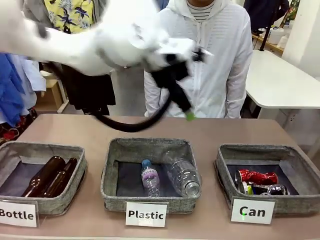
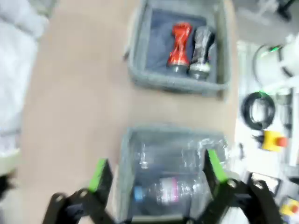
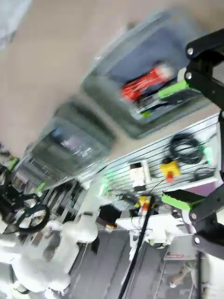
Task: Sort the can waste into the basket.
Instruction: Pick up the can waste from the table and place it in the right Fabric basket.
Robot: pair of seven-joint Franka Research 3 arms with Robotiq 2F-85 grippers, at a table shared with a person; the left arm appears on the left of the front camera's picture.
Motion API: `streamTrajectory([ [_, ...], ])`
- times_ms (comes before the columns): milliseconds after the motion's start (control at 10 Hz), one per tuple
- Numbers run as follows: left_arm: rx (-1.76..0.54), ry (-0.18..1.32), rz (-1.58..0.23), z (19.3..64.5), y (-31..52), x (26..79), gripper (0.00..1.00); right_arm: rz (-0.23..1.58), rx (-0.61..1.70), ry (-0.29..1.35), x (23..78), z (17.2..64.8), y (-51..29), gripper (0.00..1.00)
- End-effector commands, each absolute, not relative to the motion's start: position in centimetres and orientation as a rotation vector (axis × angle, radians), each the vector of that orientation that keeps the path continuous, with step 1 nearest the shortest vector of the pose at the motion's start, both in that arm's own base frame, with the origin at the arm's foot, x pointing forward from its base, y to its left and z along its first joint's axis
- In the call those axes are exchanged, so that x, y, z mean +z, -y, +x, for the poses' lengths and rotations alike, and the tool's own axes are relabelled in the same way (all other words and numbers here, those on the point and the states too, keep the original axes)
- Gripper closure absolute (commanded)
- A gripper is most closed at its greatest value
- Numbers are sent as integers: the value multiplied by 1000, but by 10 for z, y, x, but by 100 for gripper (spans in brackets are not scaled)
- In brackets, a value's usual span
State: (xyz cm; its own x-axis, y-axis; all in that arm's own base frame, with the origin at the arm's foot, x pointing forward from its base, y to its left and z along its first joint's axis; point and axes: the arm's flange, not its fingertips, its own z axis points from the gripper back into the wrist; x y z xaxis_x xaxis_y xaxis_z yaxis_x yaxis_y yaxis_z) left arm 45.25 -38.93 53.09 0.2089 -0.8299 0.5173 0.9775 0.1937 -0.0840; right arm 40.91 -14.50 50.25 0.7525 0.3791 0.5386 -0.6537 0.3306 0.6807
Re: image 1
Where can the red floral cloth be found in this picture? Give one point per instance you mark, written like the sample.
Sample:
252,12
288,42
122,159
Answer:
15,127

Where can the white hanging coat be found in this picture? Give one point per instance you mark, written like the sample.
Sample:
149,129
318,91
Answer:
37,77

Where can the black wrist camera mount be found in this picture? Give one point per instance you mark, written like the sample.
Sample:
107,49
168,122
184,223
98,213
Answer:
201,55

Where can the white background table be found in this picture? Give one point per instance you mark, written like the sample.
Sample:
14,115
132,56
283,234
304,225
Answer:
275,80

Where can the red crushed can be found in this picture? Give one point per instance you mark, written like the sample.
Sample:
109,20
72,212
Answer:
257,176

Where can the person's left forearm white sleeve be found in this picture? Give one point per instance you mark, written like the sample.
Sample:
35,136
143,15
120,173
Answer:
240,95

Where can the wooden stool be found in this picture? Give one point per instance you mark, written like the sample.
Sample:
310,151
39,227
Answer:
52,92

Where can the white plastic containers on desk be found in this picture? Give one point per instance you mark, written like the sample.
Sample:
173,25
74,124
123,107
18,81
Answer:
278,35

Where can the large clear plastic bottle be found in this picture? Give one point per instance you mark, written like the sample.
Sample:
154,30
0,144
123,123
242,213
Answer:
186,177

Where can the grey fabric basket Can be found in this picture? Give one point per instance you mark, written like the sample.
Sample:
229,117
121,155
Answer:
250,152

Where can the black pole stand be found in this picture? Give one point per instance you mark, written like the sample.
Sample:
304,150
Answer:
266,27

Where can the white sign Bottle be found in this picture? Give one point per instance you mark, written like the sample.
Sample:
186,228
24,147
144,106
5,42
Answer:
17,215

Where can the brown glass bottle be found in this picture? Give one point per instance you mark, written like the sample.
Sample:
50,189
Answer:
42,176
60,181

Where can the person in white jacket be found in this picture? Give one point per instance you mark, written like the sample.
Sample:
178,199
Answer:
220,62

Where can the white sign Can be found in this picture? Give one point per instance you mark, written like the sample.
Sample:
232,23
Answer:
252,212

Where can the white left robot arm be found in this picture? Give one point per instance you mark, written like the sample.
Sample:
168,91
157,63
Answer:
87,45

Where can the grey fabric basket Plastic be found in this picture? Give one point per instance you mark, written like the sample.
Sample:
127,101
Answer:
150,147

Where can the small pink-label plastic bottle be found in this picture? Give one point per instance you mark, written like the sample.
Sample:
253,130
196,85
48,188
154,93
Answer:
150,177

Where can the white sign Plastic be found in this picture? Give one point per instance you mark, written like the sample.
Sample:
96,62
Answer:
146,214

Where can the silver black crushed can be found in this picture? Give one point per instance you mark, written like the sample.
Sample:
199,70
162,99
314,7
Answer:
270,189

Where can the person in yellow floral shirt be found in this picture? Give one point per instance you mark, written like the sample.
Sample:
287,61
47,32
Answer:
72,15

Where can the blue hanging cloth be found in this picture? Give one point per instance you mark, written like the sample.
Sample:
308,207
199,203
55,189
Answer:
10,90

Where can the grey fabric basket Bottle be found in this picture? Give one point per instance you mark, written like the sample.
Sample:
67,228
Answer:
75,160

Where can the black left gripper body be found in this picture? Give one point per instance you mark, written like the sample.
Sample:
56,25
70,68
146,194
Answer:
172,72

